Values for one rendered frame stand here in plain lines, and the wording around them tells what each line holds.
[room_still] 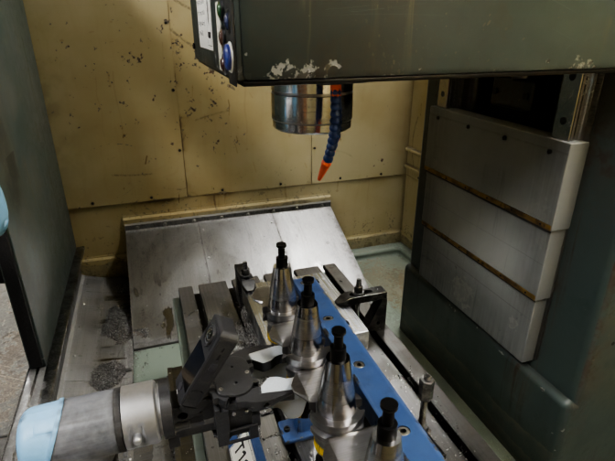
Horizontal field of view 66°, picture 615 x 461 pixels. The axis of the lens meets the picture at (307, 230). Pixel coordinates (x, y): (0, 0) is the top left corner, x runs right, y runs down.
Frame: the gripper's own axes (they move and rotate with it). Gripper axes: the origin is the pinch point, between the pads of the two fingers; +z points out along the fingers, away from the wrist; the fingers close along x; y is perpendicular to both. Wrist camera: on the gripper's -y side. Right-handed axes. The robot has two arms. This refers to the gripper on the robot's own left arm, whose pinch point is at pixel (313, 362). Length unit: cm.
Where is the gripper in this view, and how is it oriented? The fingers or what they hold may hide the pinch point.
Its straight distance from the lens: 66.3
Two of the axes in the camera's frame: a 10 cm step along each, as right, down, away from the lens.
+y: 0.0, 9.0, 4.3
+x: 3.2, 4.0, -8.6
